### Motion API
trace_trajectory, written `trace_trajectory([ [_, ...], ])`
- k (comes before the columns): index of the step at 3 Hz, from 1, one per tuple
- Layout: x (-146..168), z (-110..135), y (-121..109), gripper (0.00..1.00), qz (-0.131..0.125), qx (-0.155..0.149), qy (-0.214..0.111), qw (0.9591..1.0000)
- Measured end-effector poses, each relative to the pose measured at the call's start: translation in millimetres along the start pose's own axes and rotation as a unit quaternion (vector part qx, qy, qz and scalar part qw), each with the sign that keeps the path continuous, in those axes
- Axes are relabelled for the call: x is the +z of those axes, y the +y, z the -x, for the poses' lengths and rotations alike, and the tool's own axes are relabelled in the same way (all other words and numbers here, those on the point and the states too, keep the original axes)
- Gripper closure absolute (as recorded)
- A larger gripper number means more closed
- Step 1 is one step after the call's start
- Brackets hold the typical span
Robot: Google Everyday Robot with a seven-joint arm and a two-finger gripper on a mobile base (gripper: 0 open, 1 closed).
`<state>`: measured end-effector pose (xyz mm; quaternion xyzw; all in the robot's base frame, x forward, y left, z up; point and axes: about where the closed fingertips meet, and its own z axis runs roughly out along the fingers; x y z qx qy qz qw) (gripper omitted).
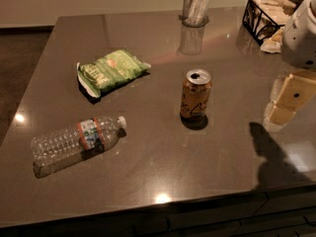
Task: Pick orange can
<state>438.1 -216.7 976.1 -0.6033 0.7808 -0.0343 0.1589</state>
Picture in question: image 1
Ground green chip bag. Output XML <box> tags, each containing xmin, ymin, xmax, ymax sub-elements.
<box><xmin>77</xmin><ymin>49</ymin><xmax>151</xmax><ymax>98</ymax></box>

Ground white packets beside basket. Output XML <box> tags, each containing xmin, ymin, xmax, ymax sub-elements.
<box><xmin>261</xmin><ymin>28</ymin><xmax>283</xmax><ymax>53</ymax></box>

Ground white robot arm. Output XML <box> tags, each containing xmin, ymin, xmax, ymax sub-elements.
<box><xmin>265</xmin><ymin>0</ymin><xmax>316</xmax><ymax>126</ymax></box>

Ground black wire basket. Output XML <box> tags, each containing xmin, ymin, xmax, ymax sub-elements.
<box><xmin>243</xmin><ymin>0</ymin><xmax>297</xmax><ymax>45</ymax></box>

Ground clear cup with utensils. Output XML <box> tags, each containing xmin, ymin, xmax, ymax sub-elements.
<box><xmin>182</xmin><ymin>0</ymin><xmax>209</xmax><ymax>28</ymax></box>

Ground clear plastic water bottle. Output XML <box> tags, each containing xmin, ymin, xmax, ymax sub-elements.
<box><xmin>31</xmin><ymin>117</ymin><xmax>126</xmax><ymax>179</ymax></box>

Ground orange soda can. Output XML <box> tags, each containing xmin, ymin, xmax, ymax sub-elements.
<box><xmin>180</xmin><ymin>69</ymin><xmax>212</xmax><ymax>121</ymax></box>

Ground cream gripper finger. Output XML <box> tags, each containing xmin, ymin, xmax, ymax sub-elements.
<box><xmin>266</xmin><ymin>69</ymin><xmax>316</xmax><ymax>125</ymax></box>

